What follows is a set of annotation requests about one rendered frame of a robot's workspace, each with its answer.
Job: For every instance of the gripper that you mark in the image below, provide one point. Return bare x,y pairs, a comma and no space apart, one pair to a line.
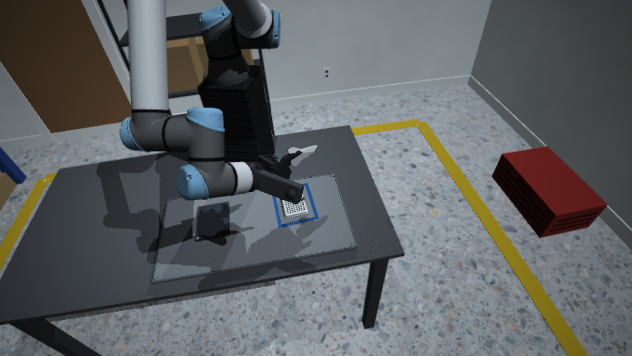
281,168

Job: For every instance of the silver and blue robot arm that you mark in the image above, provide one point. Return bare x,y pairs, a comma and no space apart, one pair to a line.
201,132

